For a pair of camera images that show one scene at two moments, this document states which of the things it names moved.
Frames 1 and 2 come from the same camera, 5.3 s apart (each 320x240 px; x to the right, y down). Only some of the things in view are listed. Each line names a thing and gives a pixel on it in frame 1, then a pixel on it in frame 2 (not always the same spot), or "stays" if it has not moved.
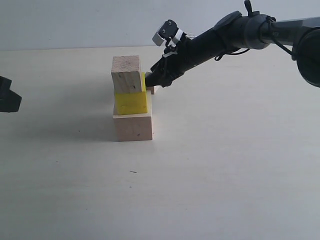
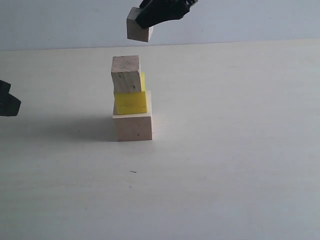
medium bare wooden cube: [126, 73] stays
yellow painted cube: [128, 103] stays
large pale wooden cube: [135, 127] stays
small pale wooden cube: [153, 89] to [134, 31]
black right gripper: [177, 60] to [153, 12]
